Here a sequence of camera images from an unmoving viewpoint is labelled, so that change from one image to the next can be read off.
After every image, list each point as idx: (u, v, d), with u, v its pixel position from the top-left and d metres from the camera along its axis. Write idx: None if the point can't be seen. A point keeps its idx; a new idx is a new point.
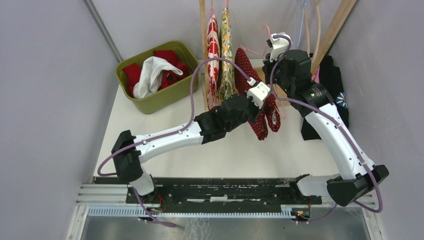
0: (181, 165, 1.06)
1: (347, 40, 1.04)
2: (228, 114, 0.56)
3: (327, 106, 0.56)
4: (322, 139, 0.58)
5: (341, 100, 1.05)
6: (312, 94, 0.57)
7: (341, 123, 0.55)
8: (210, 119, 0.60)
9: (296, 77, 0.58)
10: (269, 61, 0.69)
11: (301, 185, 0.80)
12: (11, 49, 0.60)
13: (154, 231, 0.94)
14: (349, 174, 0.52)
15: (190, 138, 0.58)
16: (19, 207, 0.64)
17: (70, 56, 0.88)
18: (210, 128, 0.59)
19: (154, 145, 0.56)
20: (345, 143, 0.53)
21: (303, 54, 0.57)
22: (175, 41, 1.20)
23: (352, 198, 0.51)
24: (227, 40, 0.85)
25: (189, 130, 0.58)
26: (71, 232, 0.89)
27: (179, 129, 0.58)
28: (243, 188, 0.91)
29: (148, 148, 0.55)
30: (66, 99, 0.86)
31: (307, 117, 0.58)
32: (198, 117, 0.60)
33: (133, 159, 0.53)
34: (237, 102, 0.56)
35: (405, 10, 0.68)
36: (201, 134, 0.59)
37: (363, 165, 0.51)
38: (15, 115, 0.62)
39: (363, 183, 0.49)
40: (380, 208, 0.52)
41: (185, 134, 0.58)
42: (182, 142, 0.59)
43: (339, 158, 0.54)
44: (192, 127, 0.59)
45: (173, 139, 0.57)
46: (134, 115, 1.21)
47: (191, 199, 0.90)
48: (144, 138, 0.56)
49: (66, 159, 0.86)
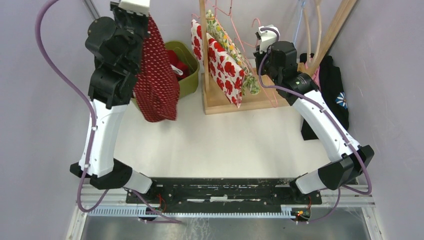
0: (180, 165, 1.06)
1: (347, 39, 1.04)
2: (108, 57, 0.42)
3: (313, 93, 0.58)
4: (310, 124, 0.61)
5: (341, 100, 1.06)
6: (298, 82, 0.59)
7: (326, 107, 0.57)
8: (100, 82, 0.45)
9: (282, 67, 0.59)
10: (259, 53, 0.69)
11: (300, 183, 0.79)
12: (14, 51, 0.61)
13: (154, 231, 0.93)
14: (336, 155, 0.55)
15: (108, 122, 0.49)
16: (18, 207, 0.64)
17: (72, 56, 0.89)
18: (109, 85, 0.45)
19: (97, 158, 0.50)
20: (330, 125, 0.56)
21: (290, 44, 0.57)
22: (176, 41, 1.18)
23: (340, 180, 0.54)
24: (228, 38, 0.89)
25: (100, 117, 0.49)
26: (71, 232, 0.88)
27: (92, 128, 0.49)
28: (243, 188, 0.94)
29: (95, 165, 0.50)
30: (64, 99, 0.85)
31: (295, 105, 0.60)
32: (93, 85, 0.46)
33: (97, 178, 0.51)
34: (94, 40, 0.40)
35: (404, 11, 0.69)
36: (111, 107, 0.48)
37: (348, 145, 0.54)
38: (17, 114, 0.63)
39: (349, 163, 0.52)
40: (369, 186, 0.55)
41: (102, 122, 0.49)
42: (110, 126, 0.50)
43: (326, 140, 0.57)
44: (99, 113, 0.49)
45: (99, 137, 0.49)
46: (134, 115, 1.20)
47: (191, 199, 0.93)
48: (84, 161, 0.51)
49: (66, 159, 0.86)
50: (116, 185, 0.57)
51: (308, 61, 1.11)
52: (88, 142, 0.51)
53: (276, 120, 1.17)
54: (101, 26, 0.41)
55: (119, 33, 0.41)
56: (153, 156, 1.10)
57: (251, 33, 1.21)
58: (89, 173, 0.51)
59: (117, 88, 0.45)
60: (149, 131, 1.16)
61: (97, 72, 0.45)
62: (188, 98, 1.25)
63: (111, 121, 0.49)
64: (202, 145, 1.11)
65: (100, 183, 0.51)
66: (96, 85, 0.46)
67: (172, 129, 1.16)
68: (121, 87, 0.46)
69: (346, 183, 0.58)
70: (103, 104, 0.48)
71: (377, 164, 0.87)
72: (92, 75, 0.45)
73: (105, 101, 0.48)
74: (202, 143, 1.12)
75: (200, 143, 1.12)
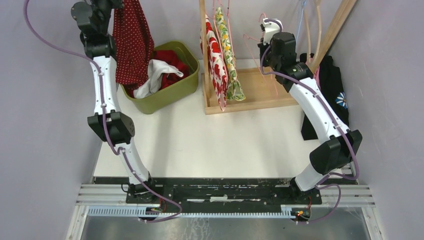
0: (178, 165, 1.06)
1: (347, 39, 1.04)
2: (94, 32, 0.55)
3: (308, 80, 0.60)
4: (304, 110, 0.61)
5: (341, 100, 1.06)
6: (294, 69, 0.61)
7: (319, 93, 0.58)
8: (95, 49, 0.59)
9: (281, 55, 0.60)
10: (262, 44, 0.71)
11: (299, 180, 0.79)
12: (13, 52, 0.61)
13: (154, 231, 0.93)
14: (325, 137, 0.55)
15: (110, 67, 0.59)
16: (18, 208, 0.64)
17: (72, 57, 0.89)
18: (103, 48, 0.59)
19: (111, 97, 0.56)
20: (321, 109, 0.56)
21: (290, 34, 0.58)
22: (175, 41, 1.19)
23: (329, 160, 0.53)
24: (227, 39, 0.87)
25: (103, 66, 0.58)
26: (71, 232, 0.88)
27: (98, 74, 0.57)
28: (243, 188, 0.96)
29: (109, 104, 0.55)
30: (64, 99, 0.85)
31: (291, 90, 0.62)
32: (89, 52, 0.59)
33: (116, 115, 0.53)
34: (82, 21, 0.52)
35: (404, 11, 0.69)
36: (109, 57, 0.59)
37: (337, 128, 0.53)
38: (14, 114, 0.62)
39: (336, 143, 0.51)
40: (357, 173, 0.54)
41: (105, 68, 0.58)
42: (112, 72, 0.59)
43: (317, 124, 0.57)
44: (102, 64, 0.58)
45: (107, 82, 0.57)
46: (134, 115, 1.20)
47: (191, 199, 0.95)
48: (99, 104, 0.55)
49: (65, 159, 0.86)
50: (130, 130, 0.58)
51: (308, 61, 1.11)
52: (97, 89, 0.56)
53: (277, 120, 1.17)
54: (79, 12, 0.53)
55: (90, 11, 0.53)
56: (152, 155, 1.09)
57: (251, 32, 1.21)
58: (108, 112, 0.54)
59: (109, 47, 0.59)
60: (149, 130, 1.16)
61: (88, 43, 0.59)
62: (188, 97, 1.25)
63: (111, 66, 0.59)
64: (202, 144, 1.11)
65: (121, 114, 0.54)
66: (92, 52, 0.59)
67: (172, 128, 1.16)
68: (111, 45, 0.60)
69: (335, 167, 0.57)
70: (102, 58, 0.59)
71: (378, 164, 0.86)
72: (85, 47, 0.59)
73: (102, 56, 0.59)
74: (201, 142, 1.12)
75: (200, 142, 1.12)
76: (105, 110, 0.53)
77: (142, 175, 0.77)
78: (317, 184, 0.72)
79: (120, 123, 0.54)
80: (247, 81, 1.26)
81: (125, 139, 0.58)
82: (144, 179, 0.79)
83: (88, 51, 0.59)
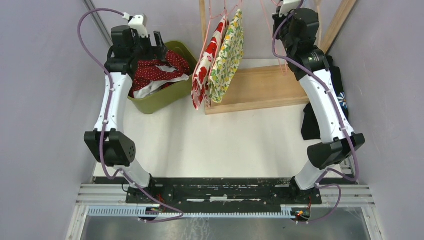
0: (177, 167, 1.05)
1: (347, 39, 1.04)
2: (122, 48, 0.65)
3: (322, 72, 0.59)
4: (312, 105, 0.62)
5: (341, 100, 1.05)
6: (310, 58, 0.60)
7: (332, 89, 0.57)
8: (115, 61, 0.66)
9: (300, 39, 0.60)
10: (278, 16, 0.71)
11: (299, 179, 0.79)
12: (12, 52, 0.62)
13: (154, 231, 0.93)
14: (329, 137, 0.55)
15: (122, 84, 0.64)
16: (18, 207, 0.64)
17: (72, 57, 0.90)
18: (123, 63, 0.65)
19: (115, 115, 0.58)
20: (330, 107, 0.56)
21: (314, 17, 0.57)
22: (177, 41, 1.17)
23: (324, 157, 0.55)
24: (227, 41, 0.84)
25: (116, 82, 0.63)
26: (71, 232, 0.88)
27: (109, 89, 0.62)
28: (243, 188, 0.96)
29: (113, 120, 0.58)
30: (64, 99, 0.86)
31: (302, 80, 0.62)
32: (108, 66, 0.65)
33: (114, 138, 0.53)
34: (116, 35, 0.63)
35: (404, 11, 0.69)
36: (124, 74, 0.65)
37: (343, 130, 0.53)
38: (14, 113, 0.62)
39: (339, 146, 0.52)
40: (356, 173, 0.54)
41: (117, 85, 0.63)
42: (123, 90, 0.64)
43: (323, 123, 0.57)
44: (116, 80, 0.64)
45: (116, 97, 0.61)
46: (134, 116, 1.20)
47: (191, 199, 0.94)
48: (102, 120, 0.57)
49: (65, 159, 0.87)
50: (128, 153, 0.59)
51: None
52: (104, 105, 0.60)
53: (277, 120, 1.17)
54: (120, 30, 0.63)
55: (127, 31, 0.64)
56: (152, 155, 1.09)
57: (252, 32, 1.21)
58: (107, 130, 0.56)
59: (128, 65, 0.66)
60: (150, 130, 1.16)
61: (110, 60, 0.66)
62: (188, 98, 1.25)
63: (125, 84, 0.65)
64: (202, 145, 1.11)
65: (120, 135, 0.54)
66: (110, 68, 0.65)
67: (172, 129, 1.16)
68: (130, 64, 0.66)
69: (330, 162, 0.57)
70: (118, 75, 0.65)
71: (378, 164, 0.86)
72: (108, 59, 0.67)
73: (119, 69, 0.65)
74: (202, 142, 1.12)
75: (200, 143, 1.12)
76: (105, 128, 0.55)
77: (142, 183, 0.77)
78: (315, 182, 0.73)
79: (116, 144, 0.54)
80: (247, 81, 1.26)
81: (123, 162, 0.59)
82: (144, 186, 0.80)
83: (107, 64, 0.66)
